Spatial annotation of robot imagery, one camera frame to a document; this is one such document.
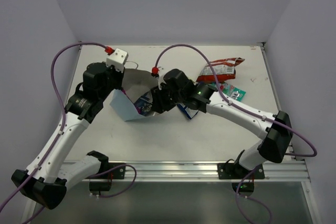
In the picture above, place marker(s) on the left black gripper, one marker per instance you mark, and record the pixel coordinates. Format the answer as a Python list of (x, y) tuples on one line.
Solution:
[(116, 77)]

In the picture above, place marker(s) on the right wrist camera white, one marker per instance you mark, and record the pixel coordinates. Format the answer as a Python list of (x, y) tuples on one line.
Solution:
[(158, 73)]

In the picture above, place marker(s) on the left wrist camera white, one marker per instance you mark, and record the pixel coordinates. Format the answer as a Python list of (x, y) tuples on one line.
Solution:
[(117, 60)]

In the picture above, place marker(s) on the red snack mix bag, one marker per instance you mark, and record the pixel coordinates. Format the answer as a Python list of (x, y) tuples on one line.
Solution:
[(225, 69)]

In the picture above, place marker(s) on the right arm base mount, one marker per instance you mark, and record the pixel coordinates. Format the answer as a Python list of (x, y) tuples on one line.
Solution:
[(229, 170)]

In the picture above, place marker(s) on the aluminium front rail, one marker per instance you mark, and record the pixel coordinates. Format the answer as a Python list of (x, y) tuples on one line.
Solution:
[(287, 171)]

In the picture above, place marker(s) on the blue white snack bag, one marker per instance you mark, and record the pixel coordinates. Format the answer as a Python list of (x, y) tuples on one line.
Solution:
[(189, 113)]

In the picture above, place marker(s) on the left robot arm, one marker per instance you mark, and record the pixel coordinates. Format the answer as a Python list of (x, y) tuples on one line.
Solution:
[(45, 181)]

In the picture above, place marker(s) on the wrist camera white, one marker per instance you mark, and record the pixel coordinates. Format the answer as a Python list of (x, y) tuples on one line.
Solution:
[(158, 73), (117, 60)]

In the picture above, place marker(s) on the green mint candy bag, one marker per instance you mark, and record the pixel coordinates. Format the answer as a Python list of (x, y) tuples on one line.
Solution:
[(232, 91)]

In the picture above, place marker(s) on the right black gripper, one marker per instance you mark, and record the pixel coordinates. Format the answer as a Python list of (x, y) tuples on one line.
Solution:
[(158, 105)]

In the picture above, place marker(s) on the light blue paper bag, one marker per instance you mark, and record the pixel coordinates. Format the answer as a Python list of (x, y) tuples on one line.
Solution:
[(134, 84)]

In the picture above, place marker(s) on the dark blue snack bar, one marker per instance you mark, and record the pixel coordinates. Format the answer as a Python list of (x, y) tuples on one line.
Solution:
[(144, 104)]

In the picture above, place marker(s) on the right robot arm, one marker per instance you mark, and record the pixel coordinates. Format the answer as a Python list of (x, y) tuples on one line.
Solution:
[(271, 129)]

